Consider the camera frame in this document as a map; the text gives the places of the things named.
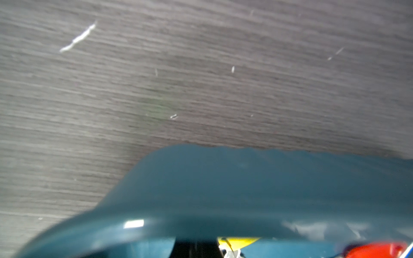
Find yellow key tag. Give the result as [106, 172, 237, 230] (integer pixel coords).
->
[217, 237, 260, 252]

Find red key tag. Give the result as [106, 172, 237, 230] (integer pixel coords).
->
[343, 242, 408, 258]

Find teal plastic storage box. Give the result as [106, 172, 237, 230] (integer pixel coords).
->
[17, 145, 413, 258]

